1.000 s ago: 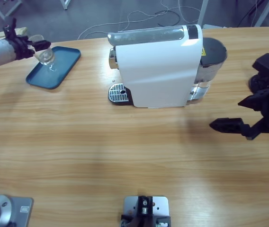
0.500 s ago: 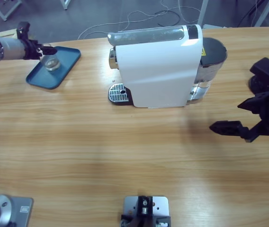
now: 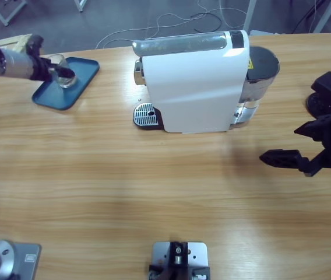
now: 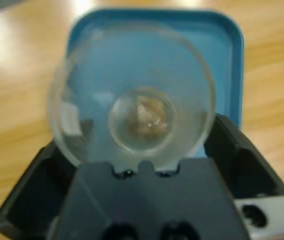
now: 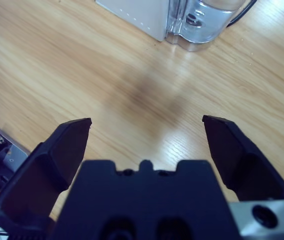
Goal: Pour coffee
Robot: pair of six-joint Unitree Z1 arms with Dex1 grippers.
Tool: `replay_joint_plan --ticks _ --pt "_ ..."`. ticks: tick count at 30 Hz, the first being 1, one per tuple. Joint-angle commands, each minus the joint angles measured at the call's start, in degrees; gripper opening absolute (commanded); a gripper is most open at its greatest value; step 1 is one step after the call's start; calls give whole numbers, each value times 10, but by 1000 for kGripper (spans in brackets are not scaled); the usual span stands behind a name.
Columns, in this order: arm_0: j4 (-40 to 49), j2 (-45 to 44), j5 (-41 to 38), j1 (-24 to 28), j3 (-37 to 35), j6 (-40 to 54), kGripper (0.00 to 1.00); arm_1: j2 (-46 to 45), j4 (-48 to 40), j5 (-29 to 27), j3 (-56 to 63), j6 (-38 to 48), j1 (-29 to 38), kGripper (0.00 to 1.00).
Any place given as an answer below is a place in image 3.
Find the black capsule holder with rods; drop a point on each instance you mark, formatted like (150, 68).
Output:
(314, 103)

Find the blue rectangular plastic tray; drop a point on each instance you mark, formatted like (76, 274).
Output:
(81, 76)

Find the white metal table frame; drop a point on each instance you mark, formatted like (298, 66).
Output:
(8, 13)

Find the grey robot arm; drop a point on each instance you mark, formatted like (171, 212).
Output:
(8, 62)

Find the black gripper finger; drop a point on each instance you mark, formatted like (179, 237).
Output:
(317, 126)
(282, 159)
(66, 71)
(63, 76)

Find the grey coffee machine lever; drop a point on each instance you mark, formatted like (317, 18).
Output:
(180, 43)

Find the grey base plate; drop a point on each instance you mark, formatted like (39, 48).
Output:
(28, 259)

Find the white capsule coffee machine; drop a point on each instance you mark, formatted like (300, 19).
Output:
(194, 87)

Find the white metal post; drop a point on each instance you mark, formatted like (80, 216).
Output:
(249, 14)
(325, 14)

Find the white metal table leg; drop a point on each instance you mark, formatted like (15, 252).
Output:
(80, 5)

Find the black drip tray with grate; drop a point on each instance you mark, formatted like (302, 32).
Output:
(145, 115)

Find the clear drinking glass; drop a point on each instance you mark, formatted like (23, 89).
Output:
(66, 83)

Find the wooden crate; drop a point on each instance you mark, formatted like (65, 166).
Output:
(19, 43)

